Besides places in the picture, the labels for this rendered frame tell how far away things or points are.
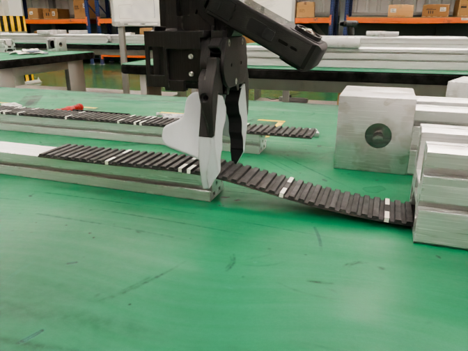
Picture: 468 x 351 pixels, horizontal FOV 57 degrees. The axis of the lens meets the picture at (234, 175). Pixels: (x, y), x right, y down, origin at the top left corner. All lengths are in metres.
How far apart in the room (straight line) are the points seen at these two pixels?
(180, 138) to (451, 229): 0.25
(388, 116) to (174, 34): 0.28
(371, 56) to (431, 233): 1.64
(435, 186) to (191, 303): 0.22
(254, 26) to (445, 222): 0.23
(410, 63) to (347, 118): 1.46
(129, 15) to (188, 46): 3.39
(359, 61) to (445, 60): 0.34
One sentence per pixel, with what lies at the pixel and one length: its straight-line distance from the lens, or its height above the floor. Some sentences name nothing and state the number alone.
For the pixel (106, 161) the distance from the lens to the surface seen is 0.50.
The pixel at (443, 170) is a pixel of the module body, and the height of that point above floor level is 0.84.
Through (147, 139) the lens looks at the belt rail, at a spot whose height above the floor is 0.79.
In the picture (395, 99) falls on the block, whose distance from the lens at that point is 0.56.
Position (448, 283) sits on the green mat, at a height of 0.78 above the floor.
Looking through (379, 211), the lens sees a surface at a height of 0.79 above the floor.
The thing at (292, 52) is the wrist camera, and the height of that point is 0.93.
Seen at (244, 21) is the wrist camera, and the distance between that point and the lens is 0.41.
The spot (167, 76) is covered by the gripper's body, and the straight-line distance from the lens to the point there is 0.43.
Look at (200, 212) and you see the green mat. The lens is 0.44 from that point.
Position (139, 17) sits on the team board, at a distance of 3.76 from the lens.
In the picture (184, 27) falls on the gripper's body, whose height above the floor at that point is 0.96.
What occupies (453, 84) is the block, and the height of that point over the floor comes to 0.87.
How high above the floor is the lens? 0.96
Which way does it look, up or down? 19 degrees down
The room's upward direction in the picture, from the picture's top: straight up
